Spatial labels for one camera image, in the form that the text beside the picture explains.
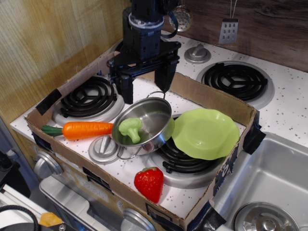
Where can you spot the small steel pan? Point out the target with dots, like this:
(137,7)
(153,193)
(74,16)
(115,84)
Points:
(158,126)

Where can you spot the oven knob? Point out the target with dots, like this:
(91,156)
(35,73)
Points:
(134,221)
(46,166)

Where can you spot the silver toy sink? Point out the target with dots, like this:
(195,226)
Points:
(276,173)

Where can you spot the left oven front knob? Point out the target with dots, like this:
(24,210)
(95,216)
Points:
(46,166)

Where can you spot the silver stove knob in fence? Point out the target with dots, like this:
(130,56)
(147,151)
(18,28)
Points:
(104,150)

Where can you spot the hanging silver slotted spatula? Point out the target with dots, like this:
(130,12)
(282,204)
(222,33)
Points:
(229,26)

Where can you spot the front left black burner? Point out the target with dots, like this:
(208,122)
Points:
(96,100)

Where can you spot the yellow object at bottom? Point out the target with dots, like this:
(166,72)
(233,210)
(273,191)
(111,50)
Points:
(49,219)

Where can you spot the orange toy carrot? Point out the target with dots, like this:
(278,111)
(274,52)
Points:
(79,130)

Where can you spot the silver stove knob at back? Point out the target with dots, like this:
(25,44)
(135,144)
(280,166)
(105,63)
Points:
(197,55)

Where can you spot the back right black burner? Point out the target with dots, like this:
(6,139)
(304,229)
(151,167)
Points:
(242,80)

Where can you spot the right oven front knob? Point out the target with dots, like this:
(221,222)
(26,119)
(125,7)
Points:
(134,221)

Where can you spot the light green plastic plate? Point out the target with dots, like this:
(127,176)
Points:
(205,134)

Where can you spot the silver oven door handle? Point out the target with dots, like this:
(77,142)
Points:
(79,209)

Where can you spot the front right black burner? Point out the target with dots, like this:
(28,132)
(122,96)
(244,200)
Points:
(180,170)

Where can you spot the green toy broccoli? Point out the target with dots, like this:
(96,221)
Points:
(131,127)

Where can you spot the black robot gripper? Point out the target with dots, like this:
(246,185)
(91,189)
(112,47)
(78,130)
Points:
(142,46)

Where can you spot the cardboard fence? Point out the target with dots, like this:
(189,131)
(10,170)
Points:
(119,180)

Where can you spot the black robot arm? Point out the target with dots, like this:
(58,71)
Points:
(150,8)

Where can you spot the silver sink drain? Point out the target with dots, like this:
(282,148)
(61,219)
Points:
(261,216)

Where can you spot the red toy strawberry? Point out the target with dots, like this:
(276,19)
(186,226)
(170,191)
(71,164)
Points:
(149,182)

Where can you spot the hanging silver strainer ladle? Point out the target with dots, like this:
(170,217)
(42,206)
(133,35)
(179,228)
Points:
(182,17)

